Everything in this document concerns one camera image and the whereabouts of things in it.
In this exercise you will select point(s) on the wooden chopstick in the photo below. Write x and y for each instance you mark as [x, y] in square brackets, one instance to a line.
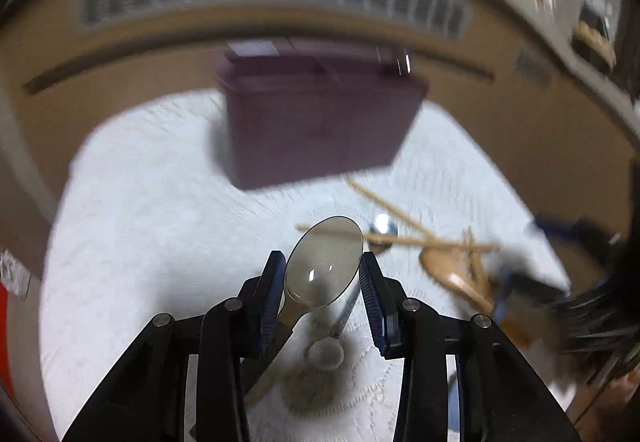
[475, 264]
[415, 240]
[390, 209]

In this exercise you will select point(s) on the purple utensil box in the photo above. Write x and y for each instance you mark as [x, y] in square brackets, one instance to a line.
[320, 131]

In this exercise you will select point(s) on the wooden spoon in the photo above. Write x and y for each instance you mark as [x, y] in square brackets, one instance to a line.
[440, 267]

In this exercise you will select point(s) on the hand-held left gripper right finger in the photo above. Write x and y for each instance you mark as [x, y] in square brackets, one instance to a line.
[371, 292]

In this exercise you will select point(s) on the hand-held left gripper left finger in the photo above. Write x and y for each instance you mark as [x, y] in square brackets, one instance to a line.
[270, 292]

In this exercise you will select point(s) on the clear plastic packet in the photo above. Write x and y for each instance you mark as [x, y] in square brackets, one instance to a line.
[14, 272]

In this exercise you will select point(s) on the white textured mat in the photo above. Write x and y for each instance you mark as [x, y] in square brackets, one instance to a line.
[150, 232]

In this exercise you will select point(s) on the small metal spoon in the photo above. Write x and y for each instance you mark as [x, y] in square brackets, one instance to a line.
[325, 354]

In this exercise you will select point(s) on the red printed box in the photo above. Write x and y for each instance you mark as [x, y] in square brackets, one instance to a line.
[4, 342]

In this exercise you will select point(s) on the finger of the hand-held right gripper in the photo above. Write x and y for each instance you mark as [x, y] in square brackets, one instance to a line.
[575, 233]
[535, 292]

